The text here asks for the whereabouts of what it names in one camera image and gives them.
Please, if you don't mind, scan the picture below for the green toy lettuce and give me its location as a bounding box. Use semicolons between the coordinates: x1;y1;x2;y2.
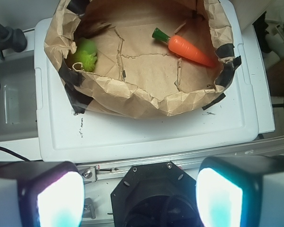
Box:
73;37;98;72

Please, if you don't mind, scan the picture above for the crumpled brown paper bag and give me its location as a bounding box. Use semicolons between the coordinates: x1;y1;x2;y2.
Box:
44;0;241;119

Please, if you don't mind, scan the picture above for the white plastic cutting board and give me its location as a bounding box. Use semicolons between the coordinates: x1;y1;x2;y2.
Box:
34;0;259;163

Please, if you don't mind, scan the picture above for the black cable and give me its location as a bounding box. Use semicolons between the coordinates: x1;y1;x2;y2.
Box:
0;145;29;162

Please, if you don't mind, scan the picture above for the white sink basin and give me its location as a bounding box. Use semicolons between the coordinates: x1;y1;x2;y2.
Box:
0;56;38;142

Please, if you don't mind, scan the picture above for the orange toy carrot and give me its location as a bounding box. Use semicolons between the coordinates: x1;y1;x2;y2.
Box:
152;28;215;68

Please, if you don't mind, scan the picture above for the aluminium frame rail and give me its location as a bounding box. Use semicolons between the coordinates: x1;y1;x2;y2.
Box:
77;136;284;183

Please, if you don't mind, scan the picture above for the black octagonal mount plate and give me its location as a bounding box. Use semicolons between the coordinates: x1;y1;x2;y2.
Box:
111;162;203;227

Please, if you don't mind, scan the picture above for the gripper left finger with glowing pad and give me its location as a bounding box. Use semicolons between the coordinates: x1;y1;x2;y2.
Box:
0;161;85;227

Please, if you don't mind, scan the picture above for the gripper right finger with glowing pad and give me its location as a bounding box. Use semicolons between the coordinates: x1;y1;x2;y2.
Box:
196;155;284;227

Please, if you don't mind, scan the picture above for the black faucet handle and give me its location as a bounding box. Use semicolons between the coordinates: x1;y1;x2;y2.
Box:
0;24;27;61

